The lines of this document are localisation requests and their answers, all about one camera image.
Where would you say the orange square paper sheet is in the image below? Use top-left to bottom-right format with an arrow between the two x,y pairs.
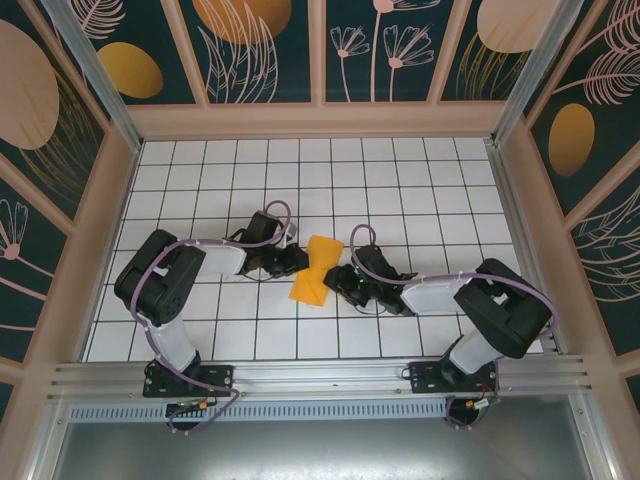
289,234 -> 345,307

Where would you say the grey metal sheet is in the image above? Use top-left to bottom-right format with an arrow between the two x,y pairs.
29,394 -> 616,480

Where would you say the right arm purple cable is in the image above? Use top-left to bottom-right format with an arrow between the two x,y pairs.
349,224 -> 556,431

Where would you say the aluminium mounting rail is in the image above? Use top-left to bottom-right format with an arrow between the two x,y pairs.
47,354 -> 596,401

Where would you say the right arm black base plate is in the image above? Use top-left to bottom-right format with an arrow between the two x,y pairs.
408,360 -> 501,396

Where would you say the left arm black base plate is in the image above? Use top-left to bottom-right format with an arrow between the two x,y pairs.
143,363 -> 236,399

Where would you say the slotted grey cable duct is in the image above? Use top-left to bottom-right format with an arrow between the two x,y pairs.
67,398 -> 451,421

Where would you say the aluminium side rail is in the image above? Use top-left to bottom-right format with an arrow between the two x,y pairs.
487,142 -> 569,354

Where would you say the aluminium corner post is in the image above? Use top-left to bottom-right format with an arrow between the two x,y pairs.
489,0 -> 586,146
39,0 -> 144,151

